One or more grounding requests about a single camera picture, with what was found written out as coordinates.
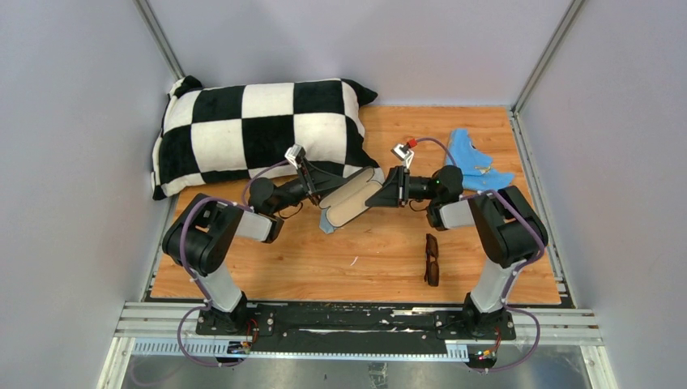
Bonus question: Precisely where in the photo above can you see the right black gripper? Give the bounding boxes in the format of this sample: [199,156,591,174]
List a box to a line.
[364,165,442,208]

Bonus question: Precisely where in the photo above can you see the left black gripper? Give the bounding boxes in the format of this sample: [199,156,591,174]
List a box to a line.
[271,159,350,216]

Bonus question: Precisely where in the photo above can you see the black sunglasses case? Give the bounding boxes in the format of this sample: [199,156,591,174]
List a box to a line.
[318,167,382,227]

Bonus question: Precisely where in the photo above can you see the light blue cleaning cloth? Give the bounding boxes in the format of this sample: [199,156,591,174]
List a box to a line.
[319,210,341,234]

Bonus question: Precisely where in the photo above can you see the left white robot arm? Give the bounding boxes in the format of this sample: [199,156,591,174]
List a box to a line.
[161,145,347,335]

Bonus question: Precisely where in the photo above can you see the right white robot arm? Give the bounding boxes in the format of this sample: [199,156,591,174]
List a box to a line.
[365,165,548,339]

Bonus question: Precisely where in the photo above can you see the brown sunglasses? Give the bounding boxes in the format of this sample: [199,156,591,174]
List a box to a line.
[424,233,440,287]

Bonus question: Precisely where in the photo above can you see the blue crumpled cloth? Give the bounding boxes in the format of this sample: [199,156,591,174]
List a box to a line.
[445,129,514,192]

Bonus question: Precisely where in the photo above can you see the black white checkered pillow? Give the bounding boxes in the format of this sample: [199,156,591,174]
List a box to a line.
[151,75,383,200]

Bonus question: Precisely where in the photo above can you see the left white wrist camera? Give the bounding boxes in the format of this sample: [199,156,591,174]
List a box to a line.
[284,143,305,169]

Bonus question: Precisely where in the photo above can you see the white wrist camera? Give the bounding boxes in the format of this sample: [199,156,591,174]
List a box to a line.
[284,143,305,169]
[391,139,417,169]

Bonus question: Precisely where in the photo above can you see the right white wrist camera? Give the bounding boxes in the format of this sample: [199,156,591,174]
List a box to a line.
[391,139,417,169]

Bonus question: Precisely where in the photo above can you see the aluminium frame rail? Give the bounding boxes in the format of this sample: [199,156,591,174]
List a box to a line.
[115,303,603,362]

